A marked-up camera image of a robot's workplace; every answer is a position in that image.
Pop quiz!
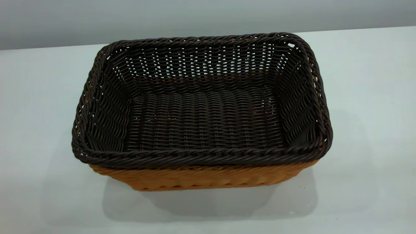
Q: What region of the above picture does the dark brown woven wicker basket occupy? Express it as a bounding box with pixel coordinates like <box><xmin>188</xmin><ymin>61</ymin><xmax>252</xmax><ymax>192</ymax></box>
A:
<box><xmin>71</xmin><ymin>32</ymin><xmax>333</xmax><ymax>169</ymax></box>

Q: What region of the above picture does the orange woven wicker basket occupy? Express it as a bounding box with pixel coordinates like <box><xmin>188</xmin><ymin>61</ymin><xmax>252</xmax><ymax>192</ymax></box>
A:
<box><xmin>88</xmin><ymin>159</ymin><xmax>320</xmax><ymax>191</ymax></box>

